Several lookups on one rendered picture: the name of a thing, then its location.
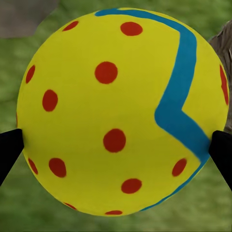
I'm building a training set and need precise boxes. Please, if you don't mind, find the wicker basket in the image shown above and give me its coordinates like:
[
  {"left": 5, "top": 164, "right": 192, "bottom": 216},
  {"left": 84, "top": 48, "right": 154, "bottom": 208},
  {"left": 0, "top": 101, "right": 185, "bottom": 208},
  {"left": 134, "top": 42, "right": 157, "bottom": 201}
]
[{"left": 207, "top": 18, "right": 232, "bottom": 134}]

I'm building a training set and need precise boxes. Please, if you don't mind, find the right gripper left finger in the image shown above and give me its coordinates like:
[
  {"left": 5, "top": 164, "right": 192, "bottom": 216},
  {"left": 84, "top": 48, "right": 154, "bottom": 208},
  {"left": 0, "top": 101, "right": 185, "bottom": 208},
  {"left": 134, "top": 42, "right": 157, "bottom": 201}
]
[{"left": 0, "top": 129, "right": 24, "bottom": 186}]

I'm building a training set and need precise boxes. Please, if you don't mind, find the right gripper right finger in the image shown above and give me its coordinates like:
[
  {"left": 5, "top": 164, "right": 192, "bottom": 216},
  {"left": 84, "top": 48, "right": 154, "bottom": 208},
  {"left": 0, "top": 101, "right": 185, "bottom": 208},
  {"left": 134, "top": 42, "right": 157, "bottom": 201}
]
[{"left": 208, "top": 130, "right": 232, "bottom": 191}]

